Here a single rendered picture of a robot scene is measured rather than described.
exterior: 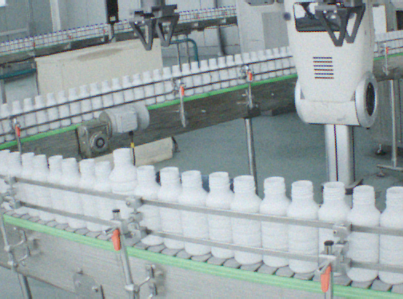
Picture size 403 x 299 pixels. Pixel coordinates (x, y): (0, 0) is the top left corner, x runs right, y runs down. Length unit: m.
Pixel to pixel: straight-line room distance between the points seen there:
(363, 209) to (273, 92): 2.51
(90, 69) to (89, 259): 3.99
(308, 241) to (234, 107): 2.26
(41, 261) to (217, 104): 1.85
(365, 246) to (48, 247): 0.83
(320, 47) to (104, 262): 0.78
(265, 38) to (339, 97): 5.55
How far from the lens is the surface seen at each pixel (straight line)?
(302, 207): 1.01
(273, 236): 1.06
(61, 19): 11.88
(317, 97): 1.59
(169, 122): 2.99
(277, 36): 7.25
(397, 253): 0.97
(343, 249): 0.96
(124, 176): 1.23
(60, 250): 1.45
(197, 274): 1.16
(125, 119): 2.67
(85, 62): 5.24
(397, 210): 0.95
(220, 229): 1.12
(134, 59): 5.48
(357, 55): 1.55
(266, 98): 3.39
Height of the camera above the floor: 1.49
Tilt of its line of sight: 14 degrees down
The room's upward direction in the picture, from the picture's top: 7 degrees counter-clockwise
